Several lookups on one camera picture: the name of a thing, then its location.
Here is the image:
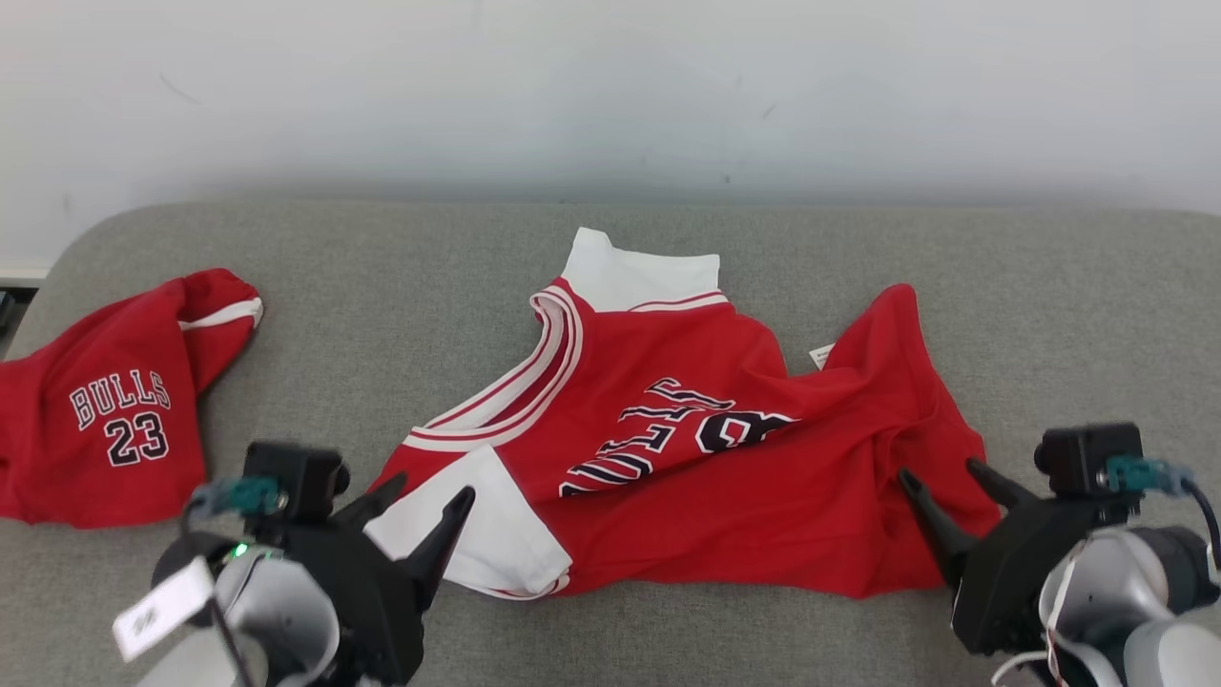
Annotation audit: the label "teal left camera cable plug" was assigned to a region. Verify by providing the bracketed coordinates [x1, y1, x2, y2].
[186, 475, 284, 521]

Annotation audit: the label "teal right camera cable plug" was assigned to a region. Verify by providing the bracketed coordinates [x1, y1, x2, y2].
[1102, 456, 1195, 497]

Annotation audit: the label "grey fabric sofa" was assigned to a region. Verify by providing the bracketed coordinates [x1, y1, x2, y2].
[0, 198, 1221, 687]

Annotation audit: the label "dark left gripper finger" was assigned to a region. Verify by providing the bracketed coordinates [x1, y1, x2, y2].
[399, 486, 477, 614]
[332, 471, 409, 537]

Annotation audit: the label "teal camera cable plug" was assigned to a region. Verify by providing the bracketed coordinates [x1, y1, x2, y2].
[186, 475, 284, 521]
[1102, 456, 1195, 497]

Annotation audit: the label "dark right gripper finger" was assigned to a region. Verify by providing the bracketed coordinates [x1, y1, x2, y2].
[898, 467, 983, 586]
[964, 457, 1043, 514]

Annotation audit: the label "red white Bulls shorts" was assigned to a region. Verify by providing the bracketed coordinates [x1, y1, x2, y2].
[0, 269, 264, 530]

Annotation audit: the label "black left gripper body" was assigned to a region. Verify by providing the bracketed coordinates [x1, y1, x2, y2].
[275, 518, 427, 687]

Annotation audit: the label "white paper cable label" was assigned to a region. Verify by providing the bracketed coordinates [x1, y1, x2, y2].
[112, 556, 217, 663]

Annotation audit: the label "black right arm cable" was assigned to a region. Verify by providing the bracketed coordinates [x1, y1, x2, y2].
[1181, 475, 1221, 573]

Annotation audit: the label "red white Bulls jersey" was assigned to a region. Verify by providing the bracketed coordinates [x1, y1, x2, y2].
[367, 227, 1003, 602]

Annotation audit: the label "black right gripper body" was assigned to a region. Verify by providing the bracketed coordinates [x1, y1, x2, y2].
[951, 494, 1114, 659]

